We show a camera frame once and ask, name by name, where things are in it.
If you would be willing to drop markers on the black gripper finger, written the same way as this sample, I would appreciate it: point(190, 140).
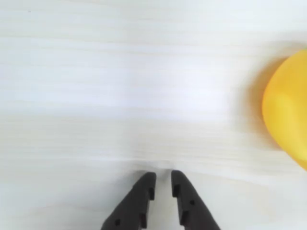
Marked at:
point(129, 203)
point(192, 206)

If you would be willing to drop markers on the yellow rubber duck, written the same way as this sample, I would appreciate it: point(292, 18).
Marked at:
point(287, 107)

